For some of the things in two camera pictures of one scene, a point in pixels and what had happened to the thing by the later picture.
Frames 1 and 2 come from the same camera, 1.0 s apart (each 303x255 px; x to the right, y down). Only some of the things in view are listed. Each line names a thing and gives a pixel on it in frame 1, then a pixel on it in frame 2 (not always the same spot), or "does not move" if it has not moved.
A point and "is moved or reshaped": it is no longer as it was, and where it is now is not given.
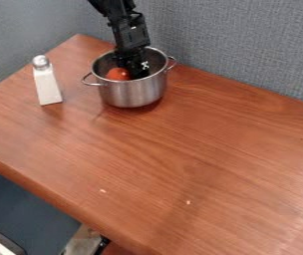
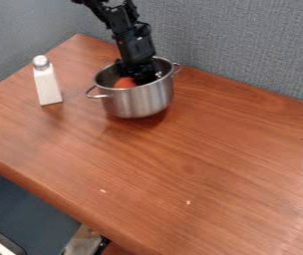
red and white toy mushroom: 117,74 -> 125,83
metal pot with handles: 130,93 is moved or reshaped
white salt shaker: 49,94 does not move
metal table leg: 86,242 does not move
